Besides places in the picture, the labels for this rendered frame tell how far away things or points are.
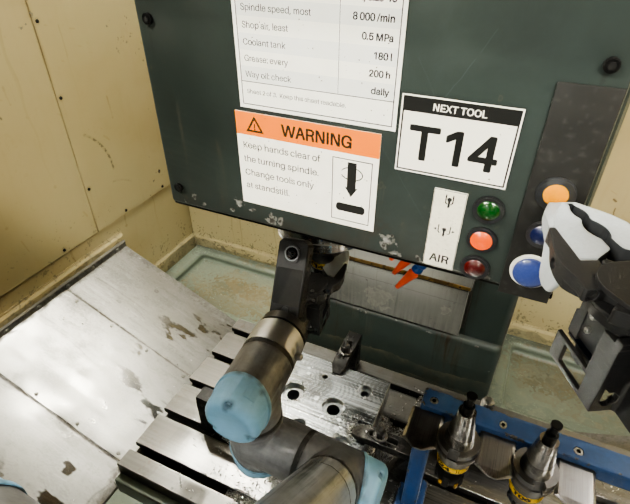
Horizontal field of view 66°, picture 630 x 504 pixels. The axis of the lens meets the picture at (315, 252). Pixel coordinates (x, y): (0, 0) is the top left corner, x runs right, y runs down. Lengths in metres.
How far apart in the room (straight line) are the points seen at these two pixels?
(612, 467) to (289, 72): 0.70
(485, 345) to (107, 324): 1.18
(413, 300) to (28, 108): 1.20
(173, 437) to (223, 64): 0.90
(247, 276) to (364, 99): 1.71
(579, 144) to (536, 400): 1.42
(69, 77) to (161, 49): 1.14
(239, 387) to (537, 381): 1.38
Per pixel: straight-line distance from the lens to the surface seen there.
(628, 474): 0.88
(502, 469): 0.82
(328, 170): 0.48
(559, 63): 0.41
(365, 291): 1.42
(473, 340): 1.47
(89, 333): 1.70
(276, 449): 0.66
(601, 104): 0.42
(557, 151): 0.43
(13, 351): 1.68
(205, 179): 0.58
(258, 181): 0.53
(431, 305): 1.38
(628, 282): 0.34
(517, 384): 1.80
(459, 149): 0.44
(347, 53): 0.44
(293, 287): 0.68
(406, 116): 0.44
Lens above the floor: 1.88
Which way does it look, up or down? 36 degrees down
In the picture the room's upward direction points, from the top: straight up
